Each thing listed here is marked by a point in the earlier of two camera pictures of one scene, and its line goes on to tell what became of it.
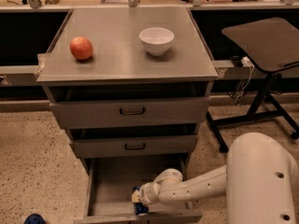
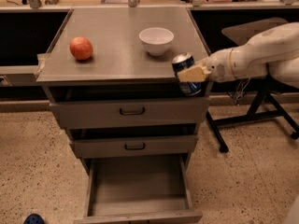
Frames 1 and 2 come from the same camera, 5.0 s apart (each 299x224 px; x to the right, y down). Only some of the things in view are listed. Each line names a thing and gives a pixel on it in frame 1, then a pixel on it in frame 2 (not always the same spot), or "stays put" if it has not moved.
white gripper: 145,193 to 219,65
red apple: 81,48 stays put
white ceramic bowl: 156,40 stays put
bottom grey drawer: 110,187 stays put
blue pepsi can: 140,209 to 182,62
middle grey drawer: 104,147 stays put
